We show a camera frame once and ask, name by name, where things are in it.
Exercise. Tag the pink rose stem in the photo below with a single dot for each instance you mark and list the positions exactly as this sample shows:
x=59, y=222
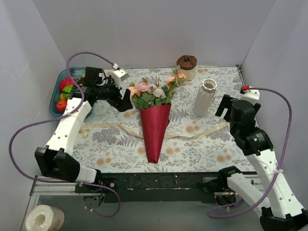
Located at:
x=152, y=95
x=136, y=93

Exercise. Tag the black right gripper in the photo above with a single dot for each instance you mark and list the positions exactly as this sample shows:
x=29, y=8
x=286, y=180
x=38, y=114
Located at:
x=227, y=106

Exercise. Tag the white ribbed ceramic vase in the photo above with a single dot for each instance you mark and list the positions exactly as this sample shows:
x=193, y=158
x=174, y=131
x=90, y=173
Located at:
x=205, y=97

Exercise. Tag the peach rose stem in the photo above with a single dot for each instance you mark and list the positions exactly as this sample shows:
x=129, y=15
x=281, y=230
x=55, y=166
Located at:
x=174, y=82

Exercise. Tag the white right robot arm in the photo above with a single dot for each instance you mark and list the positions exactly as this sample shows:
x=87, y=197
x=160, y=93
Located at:
x=277, y=209

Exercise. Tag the red toy dragon fruit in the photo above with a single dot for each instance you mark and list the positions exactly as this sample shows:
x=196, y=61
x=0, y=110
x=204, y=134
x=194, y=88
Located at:
x=66, y=82

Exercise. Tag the red wrapping paper sheet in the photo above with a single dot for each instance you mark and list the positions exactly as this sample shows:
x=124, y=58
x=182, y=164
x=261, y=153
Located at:
x=154, y=121

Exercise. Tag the green toy watermelon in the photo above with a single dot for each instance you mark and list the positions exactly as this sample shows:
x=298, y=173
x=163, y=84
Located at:
x=66, y=91

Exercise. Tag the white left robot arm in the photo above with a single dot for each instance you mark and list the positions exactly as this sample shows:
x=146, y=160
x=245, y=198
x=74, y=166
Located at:
x=55, y=160

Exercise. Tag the cream printed ribbon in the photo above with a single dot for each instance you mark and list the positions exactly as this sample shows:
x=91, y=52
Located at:
x=85, y=130

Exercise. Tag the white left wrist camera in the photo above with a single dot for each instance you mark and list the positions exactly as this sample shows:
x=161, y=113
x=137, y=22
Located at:
x=119, y=76

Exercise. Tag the white tissue paper roll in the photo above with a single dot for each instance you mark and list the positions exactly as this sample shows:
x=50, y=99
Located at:
x=45, y=218

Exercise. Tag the brown topped white jar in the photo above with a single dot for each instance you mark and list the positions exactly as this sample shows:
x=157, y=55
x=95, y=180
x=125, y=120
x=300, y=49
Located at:
x=186, y=65

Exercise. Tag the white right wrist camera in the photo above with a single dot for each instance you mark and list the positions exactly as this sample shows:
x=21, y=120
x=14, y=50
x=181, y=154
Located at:
x=251, y=96

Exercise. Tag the red toy apple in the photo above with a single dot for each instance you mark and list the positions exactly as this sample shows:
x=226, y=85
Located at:
x=61, y=106

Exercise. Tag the teal plastic fruit tray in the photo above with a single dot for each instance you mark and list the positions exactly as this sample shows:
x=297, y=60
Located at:
x=76, y=73

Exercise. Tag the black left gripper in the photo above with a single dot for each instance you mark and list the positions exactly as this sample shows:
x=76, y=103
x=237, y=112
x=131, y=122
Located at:
x=116, y=96

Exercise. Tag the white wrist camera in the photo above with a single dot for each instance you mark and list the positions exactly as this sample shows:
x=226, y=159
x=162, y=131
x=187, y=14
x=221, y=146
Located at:
x=251, y=96
x=119, y=76

